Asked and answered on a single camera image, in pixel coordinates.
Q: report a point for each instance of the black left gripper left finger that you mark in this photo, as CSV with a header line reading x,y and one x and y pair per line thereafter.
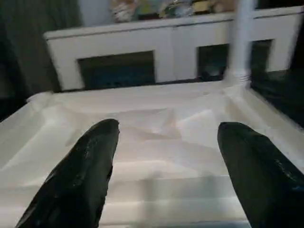
x,y
71,180

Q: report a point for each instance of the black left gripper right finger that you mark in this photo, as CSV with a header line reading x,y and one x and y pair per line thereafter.
x,y
266,180

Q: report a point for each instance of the white plastic table top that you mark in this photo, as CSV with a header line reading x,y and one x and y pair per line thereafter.
x,y
166,154

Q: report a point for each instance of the white plastic table leg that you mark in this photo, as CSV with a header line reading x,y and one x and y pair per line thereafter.
x,y
241,35

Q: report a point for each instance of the black mat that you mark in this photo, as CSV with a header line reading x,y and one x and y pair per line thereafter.
x,y
280,95

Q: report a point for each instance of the grey-green curtain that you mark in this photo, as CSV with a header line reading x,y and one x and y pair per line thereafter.
x,y
28,35

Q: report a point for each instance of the white cabinet with glass doors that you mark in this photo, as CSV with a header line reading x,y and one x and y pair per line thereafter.
x,y
171,40

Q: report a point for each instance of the white spotted plush toy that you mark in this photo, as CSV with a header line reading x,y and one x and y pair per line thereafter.
x,y
121,12

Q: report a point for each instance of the black and white bundle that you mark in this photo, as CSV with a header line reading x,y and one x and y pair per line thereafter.
x,y
177,8

